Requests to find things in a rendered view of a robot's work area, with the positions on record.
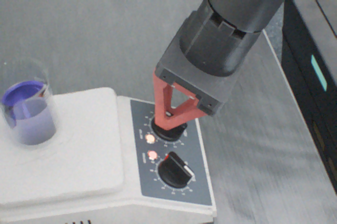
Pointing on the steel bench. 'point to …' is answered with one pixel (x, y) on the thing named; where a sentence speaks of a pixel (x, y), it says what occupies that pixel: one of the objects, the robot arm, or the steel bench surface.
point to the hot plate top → (67, 154)
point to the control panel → (179, 145)
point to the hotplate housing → (117, 196)
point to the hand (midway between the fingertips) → (166, 117)
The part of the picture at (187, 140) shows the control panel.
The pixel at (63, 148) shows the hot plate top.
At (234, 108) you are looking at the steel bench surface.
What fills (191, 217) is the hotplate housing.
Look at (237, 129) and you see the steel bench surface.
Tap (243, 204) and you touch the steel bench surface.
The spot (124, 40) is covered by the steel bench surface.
